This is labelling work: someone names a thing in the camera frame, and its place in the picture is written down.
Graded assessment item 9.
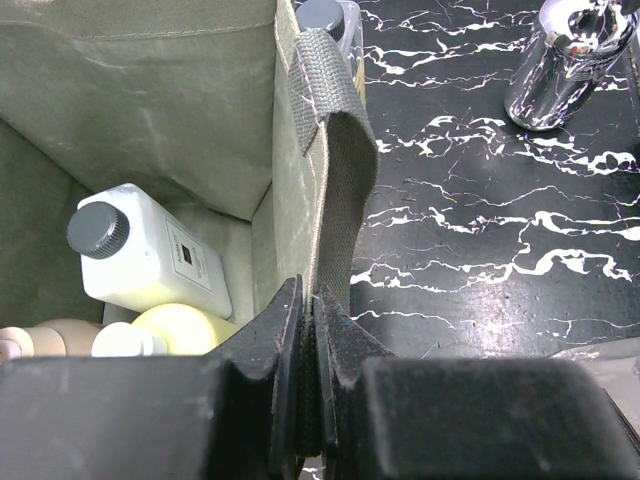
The olive green canvas bag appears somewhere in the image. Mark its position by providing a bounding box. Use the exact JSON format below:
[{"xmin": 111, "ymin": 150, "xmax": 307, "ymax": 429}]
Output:
[{"xmin": 1, "ymin": 1, "xmax": 378, "ymax": 327}]

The white rectangular lotion bottle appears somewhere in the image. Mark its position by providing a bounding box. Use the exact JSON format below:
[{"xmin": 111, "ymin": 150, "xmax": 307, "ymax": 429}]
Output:
[{"xmin": 66, "ymin": 183, "xmax": 232, "ymax": 319}]

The yellow green lotion bottle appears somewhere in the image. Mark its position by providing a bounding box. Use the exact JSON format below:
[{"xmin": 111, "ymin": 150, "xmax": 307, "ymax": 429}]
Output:
[{"xmin": 91, "ymin": 303, "xmax": 239, "ymax": 358}]

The clear square bottle grey cap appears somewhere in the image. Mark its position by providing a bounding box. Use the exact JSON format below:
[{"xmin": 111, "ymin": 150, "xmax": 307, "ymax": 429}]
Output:
[{"xmin": 296, "ymin": 0, "xmax": 366, "ymax": 104}]

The beige brown lotion bottle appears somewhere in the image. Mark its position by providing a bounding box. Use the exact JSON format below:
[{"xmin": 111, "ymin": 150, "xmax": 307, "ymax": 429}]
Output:
[{"xmin": 1, "ymin": 318, "xmax": 103, "ymax": 363}]

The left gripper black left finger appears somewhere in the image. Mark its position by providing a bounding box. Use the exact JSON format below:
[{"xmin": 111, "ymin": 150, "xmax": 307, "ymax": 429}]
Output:
[{"xmin": 1, "ymin": 277, "xmax": 305, "ymax": 479}]

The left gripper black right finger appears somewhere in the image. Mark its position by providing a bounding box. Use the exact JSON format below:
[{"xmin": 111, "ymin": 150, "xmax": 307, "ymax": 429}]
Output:
[{"xmin": 313, "ymin": 288, "xmax": 639, "ymax": 479}]

